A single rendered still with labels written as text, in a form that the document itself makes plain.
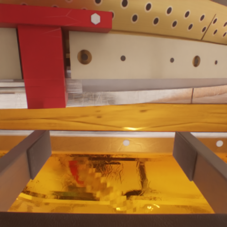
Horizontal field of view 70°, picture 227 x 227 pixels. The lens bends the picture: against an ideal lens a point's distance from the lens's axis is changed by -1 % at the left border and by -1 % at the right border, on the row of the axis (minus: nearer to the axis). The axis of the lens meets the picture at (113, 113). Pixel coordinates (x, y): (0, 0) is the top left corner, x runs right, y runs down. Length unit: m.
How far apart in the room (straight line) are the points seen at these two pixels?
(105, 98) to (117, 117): 0.04
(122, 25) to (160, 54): 0.07
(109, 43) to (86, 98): 0.08
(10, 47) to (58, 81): 0.05
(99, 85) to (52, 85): 0.09
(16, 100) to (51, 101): 0.08
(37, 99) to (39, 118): 0.11
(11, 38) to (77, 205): 0.23
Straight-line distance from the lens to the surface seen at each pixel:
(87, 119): 0.26
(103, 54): 0.18
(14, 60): 0.19
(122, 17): 0.24
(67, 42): 0.24
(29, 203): 0.31
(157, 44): 0.21
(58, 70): 0.17
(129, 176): 0.28
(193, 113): 0.29
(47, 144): 0.17
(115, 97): 0.24
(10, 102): 0.24
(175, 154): 0.17
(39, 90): 0.17
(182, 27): 0.29
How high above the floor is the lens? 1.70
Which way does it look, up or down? 16 degrees up
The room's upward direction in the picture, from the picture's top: 179 degrees counter-clockwise
